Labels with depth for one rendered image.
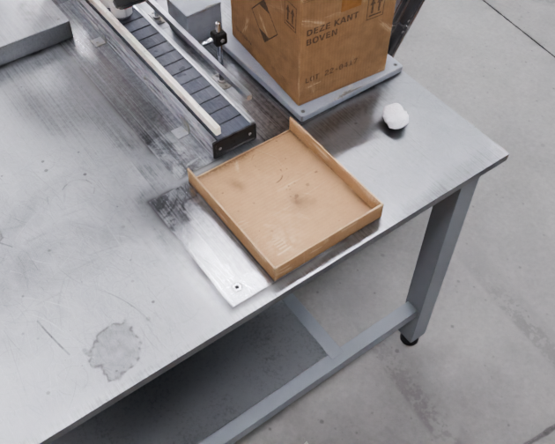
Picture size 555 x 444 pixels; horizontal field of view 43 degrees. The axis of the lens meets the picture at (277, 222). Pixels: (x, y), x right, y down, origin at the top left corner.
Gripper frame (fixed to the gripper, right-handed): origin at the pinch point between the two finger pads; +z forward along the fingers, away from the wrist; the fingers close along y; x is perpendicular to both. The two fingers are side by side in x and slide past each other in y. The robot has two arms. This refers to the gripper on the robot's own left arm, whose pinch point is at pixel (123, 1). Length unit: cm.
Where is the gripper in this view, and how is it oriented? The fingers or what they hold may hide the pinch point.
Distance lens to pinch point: 174.7
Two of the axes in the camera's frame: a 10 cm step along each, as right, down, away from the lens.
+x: 4.5, 8.9, 1.1
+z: -3.8, 0.8, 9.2
